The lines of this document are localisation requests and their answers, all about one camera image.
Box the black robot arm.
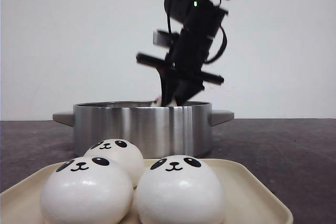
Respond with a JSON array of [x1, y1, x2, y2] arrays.
[[136, 0, 228, 106]]

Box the cream panda bun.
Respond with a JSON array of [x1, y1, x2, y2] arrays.
[[151, 97, 177, 107]]

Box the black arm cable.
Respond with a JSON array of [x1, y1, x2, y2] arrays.
[[204, 24, 227, 64]]

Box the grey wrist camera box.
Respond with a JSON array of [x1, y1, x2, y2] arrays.
[[153, 30, 180, 48]]

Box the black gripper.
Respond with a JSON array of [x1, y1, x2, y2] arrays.
[[136, 29, 224, 106]]

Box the stainless steel steamer pot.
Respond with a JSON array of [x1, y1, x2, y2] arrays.
[[52, 101, 234, 158]]

